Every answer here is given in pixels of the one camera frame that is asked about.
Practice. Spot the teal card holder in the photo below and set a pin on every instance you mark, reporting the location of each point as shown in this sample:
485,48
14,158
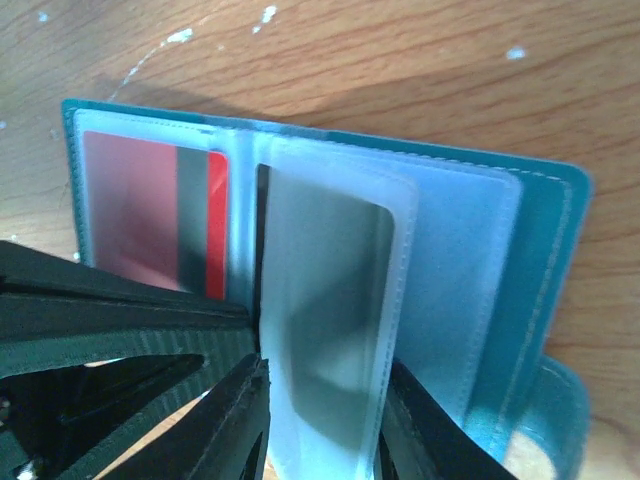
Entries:
481,247

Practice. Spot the red credit card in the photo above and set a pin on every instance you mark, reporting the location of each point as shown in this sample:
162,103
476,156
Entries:
157,212

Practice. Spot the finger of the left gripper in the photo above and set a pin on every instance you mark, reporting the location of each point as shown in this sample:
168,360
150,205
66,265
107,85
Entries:
94,367

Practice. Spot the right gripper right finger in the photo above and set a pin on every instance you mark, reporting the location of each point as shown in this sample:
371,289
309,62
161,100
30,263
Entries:
418,439

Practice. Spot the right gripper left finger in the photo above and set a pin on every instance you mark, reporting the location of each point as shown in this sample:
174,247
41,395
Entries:
224,436

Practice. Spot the black credit card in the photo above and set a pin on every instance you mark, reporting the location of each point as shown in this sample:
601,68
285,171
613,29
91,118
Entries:
326,256

